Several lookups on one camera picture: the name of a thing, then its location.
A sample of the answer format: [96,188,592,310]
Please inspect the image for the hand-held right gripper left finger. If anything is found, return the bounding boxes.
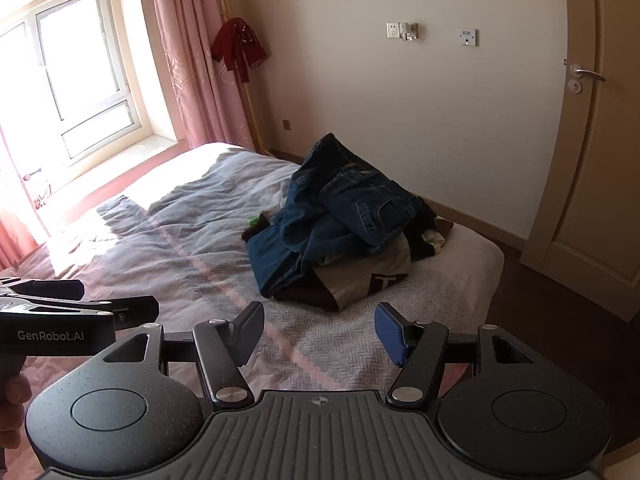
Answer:
[99,301,266,411]

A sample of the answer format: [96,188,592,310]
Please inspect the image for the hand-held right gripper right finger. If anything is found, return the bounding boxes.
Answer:
[374,302,539,409]

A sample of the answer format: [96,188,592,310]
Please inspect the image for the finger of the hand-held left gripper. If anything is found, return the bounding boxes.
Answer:
[0,276,85,302]
[75,295,161,332]

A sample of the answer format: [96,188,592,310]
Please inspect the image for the blue denim jeans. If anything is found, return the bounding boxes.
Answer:
[279,132,427,262]

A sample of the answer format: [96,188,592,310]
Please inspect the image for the person's left hand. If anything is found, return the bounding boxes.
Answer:
[0,360,34,450]

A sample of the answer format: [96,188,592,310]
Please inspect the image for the grey sweater with maroon letter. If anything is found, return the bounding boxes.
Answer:
[304,242,417,312]

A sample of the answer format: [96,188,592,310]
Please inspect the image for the dark maroon garment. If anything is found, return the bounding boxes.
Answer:
[272,277,347,314]

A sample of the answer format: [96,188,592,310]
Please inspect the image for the pink patterned curtain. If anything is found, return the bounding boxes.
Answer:
[146,0,262,155]
[0,125,52,272]

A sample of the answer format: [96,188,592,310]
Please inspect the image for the dark blue denim garment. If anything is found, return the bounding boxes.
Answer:
[242,221,315,300]

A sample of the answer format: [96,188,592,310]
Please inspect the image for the pink grey striped bedspread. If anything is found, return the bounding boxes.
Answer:
[0,141,506,413]

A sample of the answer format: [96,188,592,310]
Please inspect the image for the dark brown and cream garment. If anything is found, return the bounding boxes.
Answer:
[400,196,457,262]

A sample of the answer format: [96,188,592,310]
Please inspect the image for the wooden coat rack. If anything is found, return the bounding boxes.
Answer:
[219,0,275,159]

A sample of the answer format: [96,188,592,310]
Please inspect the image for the white framed window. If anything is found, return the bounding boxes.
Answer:
[0,0,147,173]

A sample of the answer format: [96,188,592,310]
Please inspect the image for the beige door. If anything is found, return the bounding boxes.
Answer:
[519,0,640,322]

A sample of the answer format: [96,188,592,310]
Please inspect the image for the red garment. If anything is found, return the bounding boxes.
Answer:
[209,17,269,84]

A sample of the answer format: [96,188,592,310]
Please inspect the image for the silver door handle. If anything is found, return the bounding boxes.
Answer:
[569,63,607,84]

